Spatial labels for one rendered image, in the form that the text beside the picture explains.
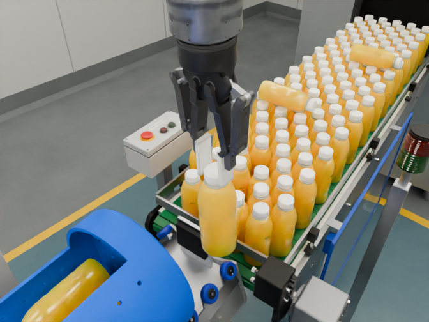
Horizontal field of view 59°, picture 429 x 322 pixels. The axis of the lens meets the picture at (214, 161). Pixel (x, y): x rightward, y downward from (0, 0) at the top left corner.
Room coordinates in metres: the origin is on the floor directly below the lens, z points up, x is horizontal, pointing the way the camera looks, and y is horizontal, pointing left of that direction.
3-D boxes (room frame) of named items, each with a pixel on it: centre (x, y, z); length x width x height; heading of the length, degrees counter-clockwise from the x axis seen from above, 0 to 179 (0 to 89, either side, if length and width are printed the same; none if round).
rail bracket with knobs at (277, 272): (0.51, -0.14, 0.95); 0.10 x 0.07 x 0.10; 54
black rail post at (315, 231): (0.64, -0.26, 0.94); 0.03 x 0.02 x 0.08; 144
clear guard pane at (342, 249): (0.94, -0.54, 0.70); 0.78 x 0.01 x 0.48; 144
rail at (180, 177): (1.43, -0.30, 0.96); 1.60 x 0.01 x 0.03; 144
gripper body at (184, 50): (0.46, 0.01, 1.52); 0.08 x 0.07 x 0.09; 49
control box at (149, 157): (0.93, 0.16, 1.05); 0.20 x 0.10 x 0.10; 144
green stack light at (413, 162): (0.69, -0.47, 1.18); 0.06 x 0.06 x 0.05
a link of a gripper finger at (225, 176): (0.44, -0.02, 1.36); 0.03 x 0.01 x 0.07; 139
